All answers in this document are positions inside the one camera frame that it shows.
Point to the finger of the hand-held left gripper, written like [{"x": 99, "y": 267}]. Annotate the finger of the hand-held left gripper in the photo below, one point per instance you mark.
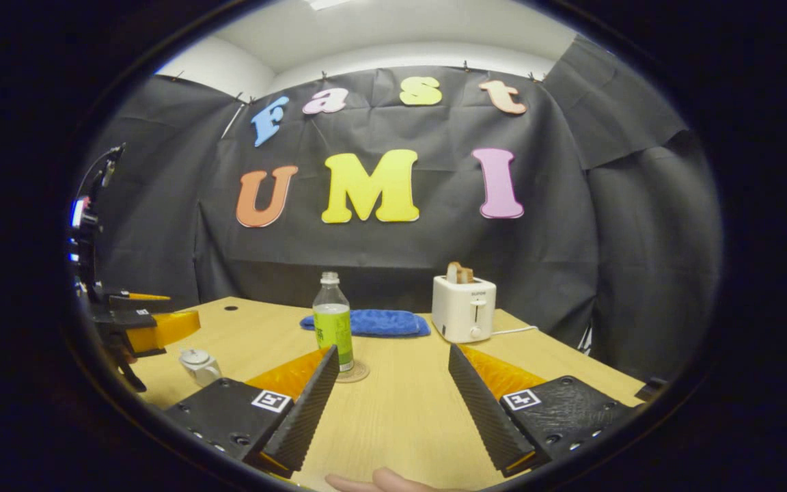
[
  {"x": 161, "y": 326},
  {"x": 134, "y": 299}
]

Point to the black backdrop cloth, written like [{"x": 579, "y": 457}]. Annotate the black backdrop cloth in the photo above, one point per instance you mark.
[{"x": 571, "y": 239}]

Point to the toast slice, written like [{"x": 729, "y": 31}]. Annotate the toast slice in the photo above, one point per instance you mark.
[{"x": 460, "y": 273}]

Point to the white teacup lid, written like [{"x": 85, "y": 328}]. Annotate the white teacup lid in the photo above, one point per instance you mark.
[{"x": 194, "y": 355}]

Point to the white toaster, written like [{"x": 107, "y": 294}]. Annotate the white toaster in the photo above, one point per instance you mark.
[{"x": 463, "y": 311}]

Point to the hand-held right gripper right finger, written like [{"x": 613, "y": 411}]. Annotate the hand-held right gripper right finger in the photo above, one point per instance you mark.
[{"x": 482, "y": 417}]

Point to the green label water bottle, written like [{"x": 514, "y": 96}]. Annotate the green label water bottle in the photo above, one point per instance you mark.
[{"x": 333, "y": 328}]

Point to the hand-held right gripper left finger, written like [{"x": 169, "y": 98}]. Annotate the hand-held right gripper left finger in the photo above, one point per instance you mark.
[{"x": 308, "y": 410}]

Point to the computer monitor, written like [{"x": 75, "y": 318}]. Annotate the computer monitor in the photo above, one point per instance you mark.
[{"x": 78, "y": 212}]

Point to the blue folded towel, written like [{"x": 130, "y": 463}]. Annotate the blue folded towel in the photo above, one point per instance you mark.
[{"x": 387, "y": 322}]

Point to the round brown coaster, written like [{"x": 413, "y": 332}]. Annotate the round brown coaster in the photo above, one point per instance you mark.
[{"x": 361, "y": 372}]

